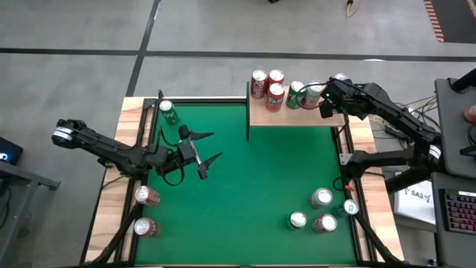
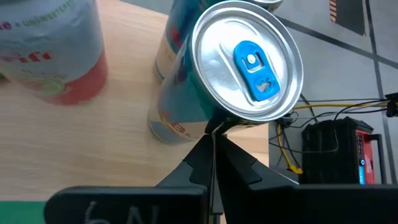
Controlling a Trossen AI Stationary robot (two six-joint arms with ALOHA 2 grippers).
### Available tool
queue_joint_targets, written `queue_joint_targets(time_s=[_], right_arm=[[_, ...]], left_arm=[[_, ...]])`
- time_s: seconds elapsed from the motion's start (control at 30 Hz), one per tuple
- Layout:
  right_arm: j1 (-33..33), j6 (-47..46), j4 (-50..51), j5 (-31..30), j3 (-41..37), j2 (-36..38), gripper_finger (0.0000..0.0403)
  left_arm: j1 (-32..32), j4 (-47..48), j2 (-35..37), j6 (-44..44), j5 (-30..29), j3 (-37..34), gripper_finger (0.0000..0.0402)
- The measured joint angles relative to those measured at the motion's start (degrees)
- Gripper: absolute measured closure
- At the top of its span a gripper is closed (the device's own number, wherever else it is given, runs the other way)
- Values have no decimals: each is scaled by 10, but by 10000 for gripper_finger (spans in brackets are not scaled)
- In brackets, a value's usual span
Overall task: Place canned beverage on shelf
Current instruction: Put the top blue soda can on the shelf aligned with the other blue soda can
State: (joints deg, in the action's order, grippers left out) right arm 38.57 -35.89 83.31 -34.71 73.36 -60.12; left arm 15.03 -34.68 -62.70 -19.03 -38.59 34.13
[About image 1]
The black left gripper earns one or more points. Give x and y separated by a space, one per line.
186 154

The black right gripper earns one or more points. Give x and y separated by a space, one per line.
342 97

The slim Red Bull can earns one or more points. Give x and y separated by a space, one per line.
350 207
341 76

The green Sprite can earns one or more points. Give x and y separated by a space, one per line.
298 219
169 111
295 96

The red Fanta can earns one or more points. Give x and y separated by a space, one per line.
276 76
275 98

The red Coca-Cola can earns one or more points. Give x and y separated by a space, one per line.
325 223
258 83

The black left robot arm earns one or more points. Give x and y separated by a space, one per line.
108 150

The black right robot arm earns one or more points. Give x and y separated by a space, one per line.
401 119

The black power strip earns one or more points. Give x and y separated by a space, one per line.
394 130

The red soda can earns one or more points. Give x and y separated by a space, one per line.
145 195
144 227

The green table mat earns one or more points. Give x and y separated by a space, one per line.
223 238

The dark gray desk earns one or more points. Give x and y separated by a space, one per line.
455 123
446 245

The black monitor pole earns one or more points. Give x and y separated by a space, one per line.
466 80

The white paper sign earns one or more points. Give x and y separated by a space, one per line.
414 204

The black mat with striped edge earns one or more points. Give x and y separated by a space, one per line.
457 22

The backlit black keyboard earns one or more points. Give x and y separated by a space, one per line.
461 212

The gray side table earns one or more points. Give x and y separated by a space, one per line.
22 176

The black device with blue light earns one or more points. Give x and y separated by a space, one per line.
9 150

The black metal table frame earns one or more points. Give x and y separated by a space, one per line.
208 100

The wooden shelf with black frame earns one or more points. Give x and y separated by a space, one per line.
290 119

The silver mounting bracket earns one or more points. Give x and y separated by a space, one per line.
345 158

